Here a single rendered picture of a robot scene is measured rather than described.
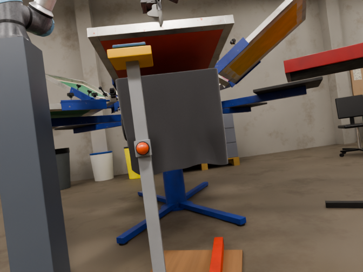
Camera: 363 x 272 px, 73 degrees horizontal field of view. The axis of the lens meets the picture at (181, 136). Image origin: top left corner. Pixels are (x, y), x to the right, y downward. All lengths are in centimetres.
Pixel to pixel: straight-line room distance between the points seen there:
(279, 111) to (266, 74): 93
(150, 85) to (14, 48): 63
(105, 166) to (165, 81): 420
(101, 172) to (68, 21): 342
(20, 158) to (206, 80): 88
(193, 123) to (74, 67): 522
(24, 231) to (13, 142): 39
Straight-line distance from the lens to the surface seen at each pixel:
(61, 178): 496
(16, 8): 150
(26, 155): 128
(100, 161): 516
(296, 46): 692
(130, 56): 79
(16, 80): 133
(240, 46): 194
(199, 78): 110
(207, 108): 109
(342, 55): 196
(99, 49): 117
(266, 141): 619
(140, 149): 74
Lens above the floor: 67
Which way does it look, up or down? level
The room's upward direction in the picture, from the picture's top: 7 degrees counter-clockwise
